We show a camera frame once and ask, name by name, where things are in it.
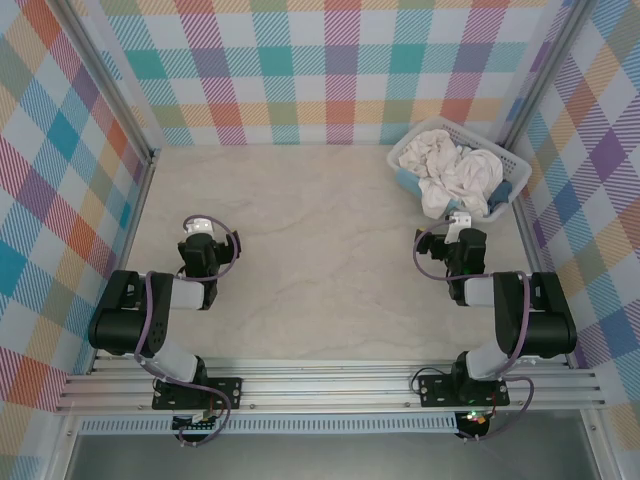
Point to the aluminium left frame post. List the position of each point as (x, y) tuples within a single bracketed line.
[(107, 80)]

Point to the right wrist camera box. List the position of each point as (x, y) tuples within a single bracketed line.
[(460, 223)]

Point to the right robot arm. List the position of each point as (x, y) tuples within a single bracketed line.
[(545, 325)]

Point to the grey metal panel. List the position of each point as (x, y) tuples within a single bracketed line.
[(325, 460)]

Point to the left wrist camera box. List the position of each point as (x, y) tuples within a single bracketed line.
[(199, 225)]

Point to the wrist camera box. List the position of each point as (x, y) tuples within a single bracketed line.
[(199, 225), (460, 223)]

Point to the dark blue t-shirt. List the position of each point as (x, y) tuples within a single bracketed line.
[(500, 193)]

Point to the left controller board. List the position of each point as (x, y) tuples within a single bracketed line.
[(192, 425)]

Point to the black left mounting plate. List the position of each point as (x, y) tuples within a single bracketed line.
[(227, 392)]

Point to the white plastic laundry basket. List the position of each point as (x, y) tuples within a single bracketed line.
[(512, 162)]

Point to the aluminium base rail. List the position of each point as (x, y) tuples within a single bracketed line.
[(325, 390)]

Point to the right controller board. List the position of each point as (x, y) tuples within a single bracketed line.
[(475, 421)]

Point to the aluminium right frame post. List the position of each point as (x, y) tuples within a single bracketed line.
[(545, 75)]

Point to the cream white towel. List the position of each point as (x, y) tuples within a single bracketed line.
[(475, 172)]

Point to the aluminium frame post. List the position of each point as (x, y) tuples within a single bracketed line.
[(545, 75), (107, 80)]

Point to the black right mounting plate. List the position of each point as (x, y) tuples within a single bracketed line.
[(435, 392)]

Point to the black mounting plate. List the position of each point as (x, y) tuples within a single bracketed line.
[(227, 392), (435, 392)]

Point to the controller board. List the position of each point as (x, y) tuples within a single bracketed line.
[(475, 421), (192, 425)]

